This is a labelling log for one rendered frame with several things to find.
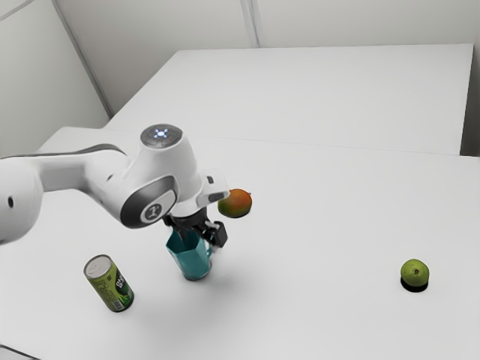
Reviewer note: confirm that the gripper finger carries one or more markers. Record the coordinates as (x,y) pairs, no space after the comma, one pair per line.
(184,236)

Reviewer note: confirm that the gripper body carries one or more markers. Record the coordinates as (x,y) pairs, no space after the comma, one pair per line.
(202,227)

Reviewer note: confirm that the teal faceted mug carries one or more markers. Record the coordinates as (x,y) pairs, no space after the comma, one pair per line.
(190,258)

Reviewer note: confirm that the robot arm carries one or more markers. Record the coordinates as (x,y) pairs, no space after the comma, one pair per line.
(93,170)

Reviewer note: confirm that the red green mango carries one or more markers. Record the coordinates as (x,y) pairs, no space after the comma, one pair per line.
(235,203)

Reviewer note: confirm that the green drink can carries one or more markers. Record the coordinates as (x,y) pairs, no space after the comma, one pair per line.
(108,283)

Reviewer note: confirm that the green pear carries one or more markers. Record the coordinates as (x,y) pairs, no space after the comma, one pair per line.
(414,273)

